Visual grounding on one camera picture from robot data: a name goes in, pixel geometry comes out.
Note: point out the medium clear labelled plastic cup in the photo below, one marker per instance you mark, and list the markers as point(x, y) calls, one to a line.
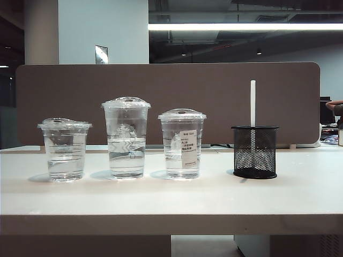
point(174, 160)

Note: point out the brown under-desk panel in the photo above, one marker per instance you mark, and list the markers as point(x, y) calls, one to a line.
point(80, 246)

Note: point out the beige cardboard box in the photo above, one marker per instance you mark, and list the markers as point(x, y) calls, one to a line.
point(341, 137)

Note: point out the silver wall plate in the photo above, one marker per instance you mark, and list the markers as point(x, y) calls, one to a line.
point(101, 54)

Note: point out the long ceiling light strip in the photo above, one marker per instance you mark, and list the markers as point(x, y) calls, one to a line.
point(241, 26)

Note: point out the person in olive shirt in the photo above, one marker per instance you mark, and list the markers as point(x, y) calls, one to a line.
point(337, 106)

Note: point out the brown desk partition screen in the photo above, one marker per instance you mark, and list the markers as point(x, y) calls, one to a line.
point(187, 88)

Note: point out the dark computer monitor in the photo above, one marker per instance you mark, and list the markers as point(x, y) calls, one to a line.
point(325, 113)

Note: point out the black pendant ceiling lamp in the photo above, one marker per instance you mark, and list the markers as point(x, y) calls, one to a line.
point(259, 51)

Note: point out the large clear plastic cup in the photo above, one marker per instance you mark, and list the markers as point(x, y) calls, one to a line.
point(126, 160)

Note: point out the small clear plastic cup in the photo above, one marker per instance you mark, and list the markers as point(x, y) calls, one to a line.
point(64, 160)

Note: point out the black mesh pen holder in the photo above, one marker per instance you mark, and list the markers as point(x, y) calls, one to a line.
point(241, 160)

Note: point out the white drinking straw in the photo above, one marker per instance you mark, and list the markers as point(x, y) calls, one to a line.
point(252, 101)

